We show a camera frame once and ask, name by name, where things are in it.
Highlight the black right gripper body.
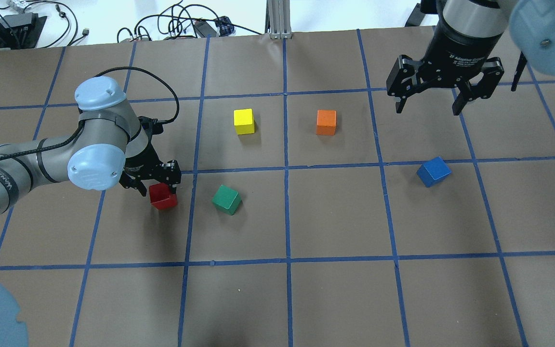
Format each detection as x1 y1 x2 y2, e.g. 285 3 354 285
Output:
422 22 500 88

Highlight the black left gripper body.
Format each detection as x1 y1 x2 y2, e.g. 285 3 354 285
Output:
123 117 164 181

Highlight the red wooden cube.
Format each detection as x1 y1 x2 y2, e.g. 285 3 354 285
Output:
148 183 178 210

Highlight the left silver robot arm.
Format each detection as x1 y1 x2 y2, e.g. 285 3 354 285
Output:
0 74 182 215

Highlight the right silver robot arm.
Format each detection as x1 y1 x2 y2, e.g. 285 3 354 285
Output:
387 0 555 115

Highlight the green wooden cube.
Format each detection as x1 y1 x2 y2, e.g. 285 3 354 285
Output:
211 185 242 215

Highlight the orange wooden cube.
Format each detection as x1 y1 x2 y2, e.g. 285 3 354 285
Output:
316 109 337 136

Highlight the yellow wooden cube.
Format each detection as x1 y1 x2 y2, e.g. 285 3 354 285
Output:
233 108 255 135

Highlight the blue wooden cube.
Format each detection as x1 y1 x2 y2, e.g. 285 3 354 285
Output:
416 156 453 187

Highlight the aluminium frame post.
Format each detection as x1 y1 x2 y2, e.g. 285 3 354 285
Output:
265 0 292 40

